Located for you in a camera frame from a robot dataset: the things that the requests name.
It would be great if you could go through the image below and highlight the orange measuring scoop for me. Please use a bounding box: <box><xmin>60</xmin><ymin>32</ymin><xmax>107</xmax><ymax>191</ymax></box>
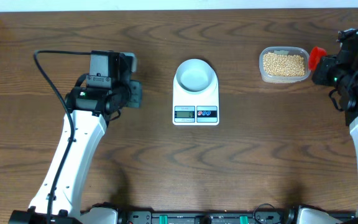
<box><xmin>308</xmin><ymin>46</ymin><xmax>327</xmax><ymax>71</ymax></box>

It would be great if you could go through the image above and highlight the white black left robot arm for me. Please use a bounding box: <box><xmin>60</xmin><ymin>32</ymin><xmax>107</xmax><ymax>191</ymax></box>
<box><xmin>9</xmin><ymin>50</ymin><xmax>142</xmax><ymax>223</ymax></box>

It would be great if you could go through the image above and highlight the grey round bowl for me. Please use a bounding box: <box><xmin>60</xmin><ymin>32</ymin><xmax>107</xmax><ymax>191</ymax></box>
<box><xmin>174</xmin><ymin>58</ymin><xmax>217</xmax><ymax>93</ymax></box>

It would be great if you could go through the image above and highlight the white digital kitchen scale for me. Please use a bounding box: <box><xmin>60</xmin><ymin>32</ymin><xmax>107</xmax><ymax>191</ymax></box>
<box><xmin>172</xmin><ymin>77</ymin><xmax>220</xmax><ymax>126</ymax></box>

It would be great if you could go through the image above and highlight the clear plastic container of beans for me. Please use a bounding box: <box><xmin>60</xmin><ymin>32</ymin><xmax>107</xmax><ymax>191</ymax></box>
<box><xmin>259</xmin><ymin>47</ymin><xmax>311</xmax><ymax>84</ymax></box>

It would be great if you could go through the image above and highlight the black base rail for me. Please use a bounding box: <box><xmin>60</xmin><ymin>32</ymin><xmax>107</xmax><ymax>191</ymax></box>
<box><xmin>79</xmin><ymin>210</ymin><xmax>356</xmax><ymax>224</ymax></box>

